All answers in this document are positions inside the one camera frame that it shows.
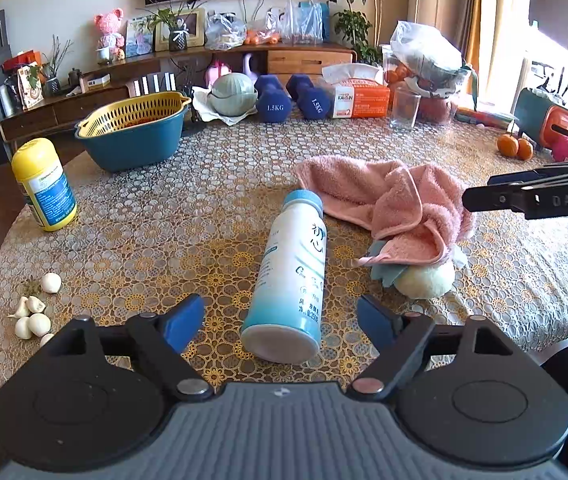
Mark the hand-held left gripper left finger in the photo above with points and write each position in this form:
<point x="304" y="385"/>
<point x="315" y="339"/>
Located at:
<point x="184" y="320"/>

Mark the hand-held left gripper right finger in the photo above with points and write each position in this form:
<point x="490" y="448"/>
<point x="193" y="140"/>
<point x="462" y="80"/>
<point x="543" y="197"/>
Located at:
<point x="376" y="320"/>

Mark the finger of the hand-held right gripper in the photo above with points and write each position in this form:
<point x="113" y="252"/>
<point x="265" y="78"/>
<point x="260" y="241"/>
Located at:
<point x="538" y="174"/>
<point x="493" y="199"/>

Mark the pink towel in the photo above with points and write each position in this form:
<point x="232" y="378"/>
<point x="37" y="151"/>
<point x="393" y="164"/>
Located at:
<point x="393" y="195"/>

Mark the white bottle with blue cap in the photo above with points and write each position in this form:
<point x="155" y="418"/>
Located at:
<point x="289" y="270"/>

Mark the orange fruit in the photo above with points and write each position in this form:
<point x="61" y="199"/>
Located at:
<point x="507" y="145"/>
<point x="525" y="150"/>

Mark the teal container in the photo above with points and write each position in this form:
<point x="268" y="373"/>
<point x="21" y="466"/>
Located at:
<point x="538" y="115"/>

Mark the pale yellow plush toy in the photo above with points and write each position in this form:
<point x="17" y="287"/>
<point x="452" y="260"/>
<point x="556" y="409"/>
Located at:
<point x="426" y="280"/>

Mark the stack of colourful books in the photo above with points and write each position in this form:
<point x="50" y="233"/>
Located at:
<point x="486" y="119"/>

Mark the red fruit basket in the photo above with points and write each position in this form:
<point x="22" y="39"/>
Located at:
<point x="436" y="105"/>

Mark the clear glass cup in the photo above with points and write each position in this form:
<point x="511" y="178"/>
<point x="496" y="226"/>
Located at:
<point x="405" y="110"/>

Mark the scattered garlic cloves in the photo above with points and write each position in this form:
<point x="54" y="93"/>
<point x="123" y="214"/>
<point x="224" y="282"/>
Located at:
<point x="39" y="324"/>

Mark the clear plastic bag with bowl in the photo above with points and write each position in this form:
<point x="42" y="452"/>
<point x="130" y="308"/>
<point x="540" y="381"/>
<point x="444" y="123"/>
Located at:
<point x="428" y="50"/>

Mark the orange and white tissue box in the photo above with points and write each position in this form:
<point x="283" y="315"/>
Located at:
<point x="358" y="97"/>

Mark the yellow curtain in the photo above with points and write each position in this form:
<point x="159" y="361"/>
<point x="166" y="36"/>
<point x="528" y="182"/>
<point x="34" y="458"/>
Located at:
<point x="473" y="10"/>

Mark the teal plastic basin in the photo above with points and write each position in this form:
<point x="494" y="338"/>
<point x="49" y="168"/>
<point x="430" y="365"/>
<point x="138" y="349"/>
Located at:
<point x="134" y="150"/>

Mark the yellow bottle with blue label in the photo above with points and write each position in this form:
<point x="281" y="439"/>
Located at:
<point x="46" y="185"/>

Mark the blue dumbbell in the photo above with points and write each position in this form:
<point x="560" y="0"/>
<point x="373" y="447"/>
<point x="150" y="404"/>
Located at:
<point x="309" y="100"/>
<point x="273" y="102"/>

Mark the white cloth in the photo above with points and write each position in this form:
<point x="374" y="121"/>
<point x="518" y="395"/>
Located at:
<point x="204" y="107"/>

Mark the yellow colander basket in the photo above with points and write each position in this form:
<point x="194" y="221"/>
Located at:
<point x="134" y="110"/>

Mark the tall green houseplant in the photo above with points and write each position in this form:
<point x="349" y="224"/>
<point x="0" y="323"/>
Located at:
<point x="348" y="20"/>

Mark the pale green round bowl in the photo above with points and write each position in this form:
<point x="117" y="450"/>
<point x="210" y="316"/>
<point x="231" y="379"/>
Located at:
<point x="234" y="92"/>

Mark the white router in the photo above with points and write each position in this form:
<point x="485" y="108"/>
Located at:
<point x="153" y="84"/>

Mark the wooden television cabinet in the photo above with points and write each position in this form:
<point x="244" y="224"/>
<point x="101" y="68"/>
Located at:
<point x="294" y="60"/>

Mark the pink kettlebell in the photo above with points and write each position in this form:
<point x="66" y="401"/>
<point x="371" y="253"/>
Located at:
<point x="215" y="74"/>

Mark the clear bag with blue box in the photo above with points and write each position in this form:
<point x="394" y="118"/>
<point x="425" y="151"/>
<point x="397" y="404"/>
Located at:
<point x="304" y="20"/>

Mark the purple kettlebell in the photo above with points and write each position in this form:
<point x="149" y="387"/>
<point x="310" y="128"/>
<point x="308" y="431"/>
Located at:
<point x="250" y="66"/>

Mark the small dark teapot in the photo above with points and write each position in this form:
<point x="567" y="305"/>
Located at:
<point x="75" y="79"/>

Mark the vase with dry twigs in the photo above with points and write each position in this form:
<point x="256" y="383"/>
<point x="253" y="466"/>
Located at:
<point x="54" y="82"/>

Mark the printed snack bag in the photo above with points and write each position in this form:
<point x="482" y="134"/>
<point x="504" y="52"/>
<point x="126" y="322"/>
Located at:
<point x="29" y="89"/>

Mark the small potted plant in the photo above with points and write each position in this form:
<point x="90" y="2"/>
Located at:
<point x="178" y="40"/>

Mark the silver thermos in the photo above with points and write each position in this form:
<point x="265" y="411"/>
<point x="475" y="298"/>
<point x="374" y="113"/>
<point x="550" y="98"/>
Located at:
<point x="5" y="101"/>

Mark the bag of oranges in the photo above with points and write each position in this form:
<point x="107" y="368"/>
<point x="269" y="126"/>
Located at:
<point x="263" y="36"/>

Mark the printed picture card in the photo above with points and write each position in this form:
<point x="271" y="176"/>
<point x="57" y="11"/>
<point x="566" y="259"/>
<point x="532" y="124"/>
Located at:
<point x="139" y="35"/>

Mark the crumpled clear plastic bag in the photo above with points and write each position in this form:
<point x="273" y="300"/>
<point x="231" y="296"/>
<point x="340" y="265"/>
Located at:
<point x="225" y="32"/>

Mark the pink bear toy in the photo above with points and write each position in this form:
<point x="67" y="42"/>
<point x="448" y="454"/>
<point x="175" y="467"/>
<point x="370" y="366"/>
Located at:
<point x="109" y="32"/>

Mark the pale photo frame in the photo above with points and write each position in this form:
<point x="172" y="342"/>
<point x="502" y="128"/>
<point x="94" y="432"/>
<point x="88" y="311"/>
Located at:
<point x="195" y="22"/>

